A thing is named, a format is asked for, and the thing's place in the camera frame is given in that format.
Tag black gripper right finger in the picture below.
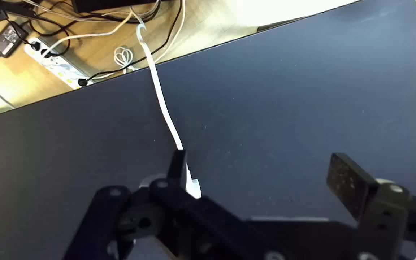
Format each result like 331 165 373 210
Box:
327 154 409 227

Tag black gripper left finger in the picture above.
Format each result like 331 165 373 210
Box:
151 151 187 208

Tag white floor power strip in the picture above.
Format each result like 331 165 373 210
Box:
25 38 88 90

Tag black laptop power brick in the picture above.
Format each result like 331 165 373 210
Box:
0 22 28 58

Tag white power strip cable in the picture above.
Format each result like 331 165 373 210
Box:
135 21 204 200

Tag white coiled cable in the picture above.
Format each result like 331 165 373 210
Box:
113 45 136 70

